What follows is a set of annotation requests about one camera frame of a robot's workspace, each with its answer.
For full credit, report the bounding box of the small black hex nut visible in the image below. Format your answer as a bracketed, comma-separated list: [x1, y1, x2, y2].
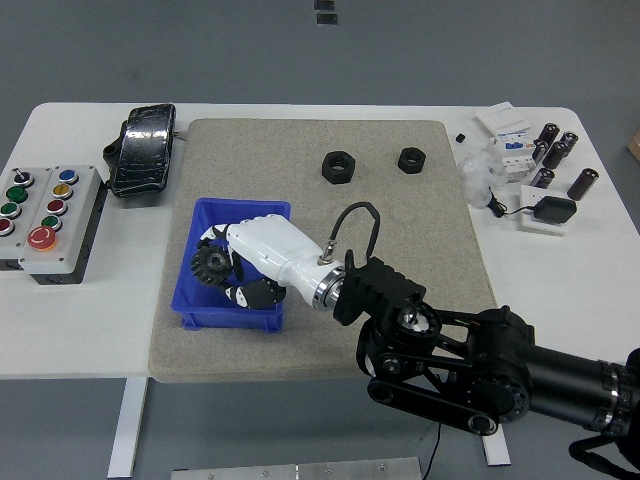
[397, 146, 427, 175]

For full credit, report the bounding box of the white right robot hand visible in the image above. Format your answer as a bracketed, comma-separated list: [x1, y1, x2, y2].
[197, 213, 347, 310]

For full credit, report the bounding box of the white table leg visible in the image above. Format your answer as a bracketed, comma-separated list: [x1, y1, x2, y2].
[107, 378, 150, 479]
[480, 433, 512, 466]

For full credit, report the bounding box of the white flat carton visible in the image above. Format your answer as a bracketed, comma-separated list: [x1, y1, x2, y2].
[474, 101, 533, 137]

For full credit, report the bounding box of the grey-brown mat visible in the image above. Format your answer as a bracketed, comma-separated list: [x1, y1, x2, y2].
[148, 118, 499, 385]

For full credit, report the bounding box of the black looped strap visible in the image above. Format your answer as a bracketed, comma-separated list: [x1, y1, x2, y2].
[568, 433, 640, 480]

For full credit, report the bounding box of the grey selector-switch button box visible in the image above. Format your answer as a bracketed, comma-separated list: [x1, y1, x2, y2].
[0, 167, 54, 273]

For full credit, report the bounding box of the thin black floor cable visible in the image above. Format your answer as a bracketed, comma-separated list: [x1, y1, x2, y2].
[426, 422, 445, 480]

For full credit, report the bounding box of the black toothed gear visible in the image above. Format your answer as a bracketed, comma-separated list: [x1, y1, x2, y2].
[189, 246, 237, 288]

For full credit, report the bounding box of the black adapter cord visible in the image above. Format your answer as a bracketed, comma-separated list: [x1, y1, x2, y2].
[485, 185, 537, 219]

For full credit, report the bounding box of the white blue circuit breaker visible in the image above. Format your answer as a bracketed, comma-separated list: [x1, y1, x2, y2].
[487, 128, 536, 185]

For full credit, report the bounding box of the blue plastic box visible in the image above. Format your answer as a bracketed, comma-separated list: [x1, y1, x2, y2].
[171, 197, 293, 333]

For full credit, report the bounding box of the black tape-wrapped device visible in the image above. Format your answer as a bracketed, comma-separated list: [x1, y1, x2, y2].
[102, 102, 178, 199]

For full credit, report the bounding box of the large black hex nut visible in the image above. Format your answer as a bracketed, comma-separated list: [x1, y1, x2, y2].
[321, 150, 357, 186]

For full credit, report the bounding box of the black power adapter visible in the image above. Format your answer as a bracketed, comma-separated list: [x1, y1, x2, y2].
[534, 195, 578, 225]

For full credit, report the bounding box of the grey emergency-stop button box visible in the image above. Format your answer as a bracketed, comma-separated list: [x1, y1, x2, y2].
[18, 164, 105, 287]

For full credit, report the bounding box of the clear plastic bag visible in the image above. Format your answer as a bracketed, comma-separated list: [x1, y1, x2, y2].
[457, 151, 507, 209]

